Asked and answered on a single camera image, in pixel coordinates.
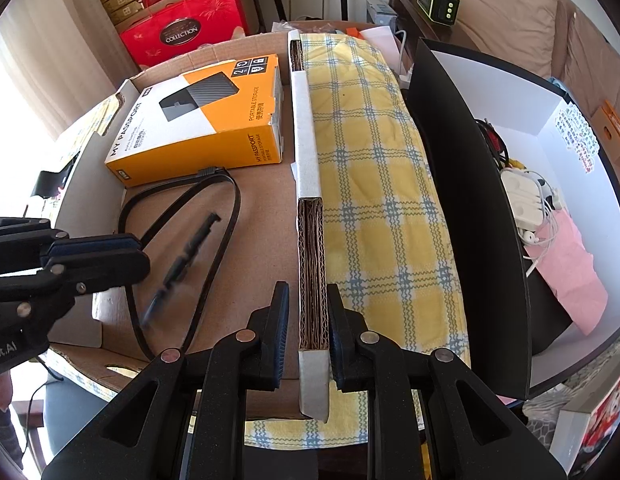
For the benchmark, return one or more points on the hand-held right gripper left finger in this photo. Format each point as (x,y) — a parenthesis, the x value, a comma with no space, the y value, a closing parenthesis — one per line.
(277,335)

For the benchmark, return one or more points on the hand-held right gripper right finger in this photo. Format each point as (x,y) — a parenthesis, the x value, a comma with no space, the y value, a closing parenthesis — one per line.
(335,340)

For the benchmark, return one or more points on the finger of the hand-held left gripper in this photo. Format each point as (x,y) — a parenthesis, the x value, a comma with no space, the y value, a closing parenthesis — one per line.
(105,270)
(90,245)

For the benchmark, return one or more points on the cardboard tray box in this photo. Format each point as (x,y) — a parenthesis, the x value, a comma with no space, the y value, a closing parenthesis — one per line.
(262,210)

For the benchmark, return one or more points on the orange hard drive box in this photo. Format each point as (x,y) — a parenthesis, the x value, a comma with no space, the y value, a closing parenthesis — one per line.
(215,130)

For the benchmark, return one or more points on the black plastic adapter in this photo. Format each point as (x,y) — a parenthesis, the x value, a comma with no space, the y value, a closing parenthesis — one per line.
(50,185)

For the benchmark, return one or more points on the yellow checked tablecloth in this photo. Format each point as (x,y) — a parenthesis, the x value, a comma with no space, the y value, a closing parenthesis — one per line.
(380,210)

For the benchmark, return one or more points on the black storage box white inside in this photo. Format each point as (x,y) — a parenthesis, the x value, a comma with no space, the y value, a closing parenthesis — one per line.
(470,210)

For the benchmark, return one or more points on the white sheer curtain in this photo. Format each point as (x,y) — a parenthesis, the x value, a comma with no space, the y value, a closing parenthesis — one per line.
(65,50)

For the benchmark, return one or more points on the white charger with earphones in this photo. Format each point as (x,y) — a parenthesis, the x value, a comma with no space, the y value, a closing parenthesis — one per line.
(525,197)

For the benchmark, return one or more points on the red gift box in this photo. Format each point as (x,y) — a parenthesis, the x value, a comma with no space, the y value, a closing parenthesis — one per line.
(190,25)

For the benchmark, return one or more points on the white box with cartoon print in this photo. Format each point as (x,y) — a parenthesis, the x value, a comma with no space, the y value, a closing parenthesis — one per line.
(597,425)

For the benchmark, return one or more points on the white paper bag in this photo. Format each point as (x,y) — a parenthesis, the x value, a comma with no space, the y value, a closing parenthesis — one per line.
(382,42)

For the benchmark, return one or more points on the cluttered cardboard box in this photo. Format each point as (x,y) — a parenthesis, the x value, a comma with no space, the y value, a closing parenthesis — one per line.
(315,26)

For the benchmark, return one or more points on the blue grey box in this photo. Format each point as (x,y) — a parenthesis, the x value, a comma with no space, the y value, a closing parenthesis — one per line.
(381,12)

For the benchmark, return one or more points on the small orange cardboard box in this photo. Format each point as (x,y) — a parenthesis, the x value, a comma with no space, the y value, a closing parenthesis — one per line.
(615,130)

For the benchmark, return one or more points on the green portable device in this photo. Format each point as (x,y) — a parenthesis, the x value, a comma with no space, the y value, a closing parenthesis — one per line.
(439,2)

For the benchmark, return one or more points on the beige sofa cushion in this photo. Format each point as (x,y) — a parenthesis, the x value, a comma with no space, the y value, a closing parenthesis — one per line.
(595,55)
(500,10)

